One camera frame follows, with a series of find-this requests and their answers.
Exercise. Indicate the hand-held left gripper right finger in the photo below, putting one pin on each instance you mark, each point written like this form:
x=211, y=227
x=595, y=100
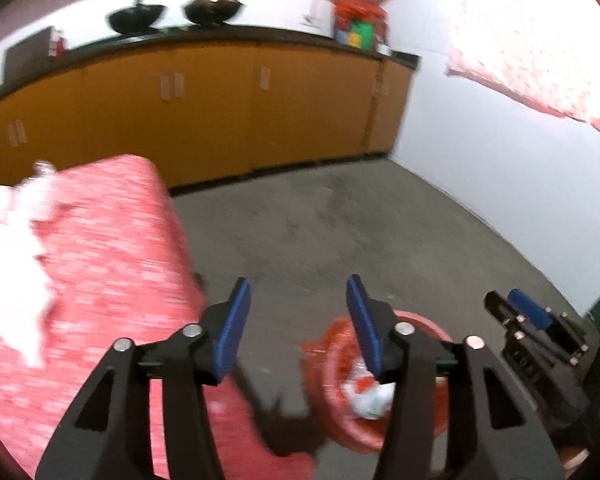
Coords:
x=365, y=332

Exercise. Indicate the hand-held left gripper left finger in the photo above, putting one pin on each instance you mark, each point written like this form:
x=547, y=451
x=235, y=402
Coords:
x=230, y=332

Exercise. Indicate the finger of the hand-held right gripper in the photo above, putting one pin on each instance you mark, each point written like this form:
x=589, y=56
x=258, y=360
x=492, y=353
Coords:
x=527, y=307
x=497, y=310

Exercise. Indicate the white printed plastic bag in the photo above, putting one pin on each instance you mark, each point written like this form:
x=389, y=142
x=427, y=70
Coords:
x=372, y=400

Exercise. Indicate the red plastic waste basket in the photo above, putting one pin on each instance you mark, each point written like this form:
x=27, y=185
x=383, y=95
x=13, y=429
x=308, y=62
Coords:
x=330, y=410

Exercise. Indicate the white paper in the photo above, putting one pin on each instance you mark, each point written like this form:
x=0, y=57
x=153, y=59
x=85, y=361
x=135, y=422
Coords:
x=15, y=270

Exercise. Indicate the red floral tablecloth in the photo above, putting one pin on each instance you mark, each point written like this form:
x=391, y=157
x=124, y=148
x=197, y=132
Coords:
x=105, y=285

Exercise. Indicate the wooden base cabinets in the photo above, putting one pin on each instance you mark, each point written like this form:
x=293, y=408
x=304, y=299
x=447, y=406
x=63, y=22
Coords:
x=205, y=105

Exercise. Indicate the pink floral curtain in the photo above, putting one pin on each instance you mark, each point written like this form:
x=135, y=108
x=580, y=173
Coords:
x=530, y=30

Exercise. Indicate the black kitchen countertop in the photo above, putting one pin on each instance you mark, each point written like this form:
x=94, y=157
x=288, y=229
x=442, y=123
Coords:
x=230, y=35

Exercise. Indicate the blue and yellow box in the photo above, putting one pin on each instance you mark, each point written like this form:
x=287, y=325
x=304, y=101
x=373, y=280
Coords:
x=345, y=35

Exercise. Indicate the green box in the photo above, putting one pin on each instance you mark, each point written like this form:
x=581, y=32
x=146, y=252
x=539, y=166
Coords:
x=364, y=34

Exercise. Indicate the red plastic bag over bottles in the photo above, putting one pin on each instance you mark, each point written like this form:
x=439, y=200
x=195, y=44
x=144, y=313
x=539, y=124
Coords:
x=357, y=9

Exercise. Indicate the black wok with lid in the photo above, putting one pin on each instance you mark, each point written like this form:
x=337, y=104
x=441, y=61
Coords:
x=212, y=7

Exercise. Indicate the black open wok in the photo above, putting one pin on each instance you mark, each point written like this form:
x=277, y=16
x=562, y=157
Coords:
x=137, y=15

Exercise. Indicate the red bottle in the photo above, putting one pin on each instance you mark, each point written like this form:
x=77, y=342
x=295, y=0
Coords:
x=57, y=45

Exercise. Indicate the dark cutting board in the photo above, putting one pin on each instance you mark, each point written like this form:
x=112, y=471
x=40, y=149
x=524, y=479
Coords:
x=27, y=57

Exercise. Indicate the white wall socket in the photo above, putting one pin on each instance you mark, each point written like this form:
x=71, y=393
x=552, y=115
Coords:
x=309, y=19

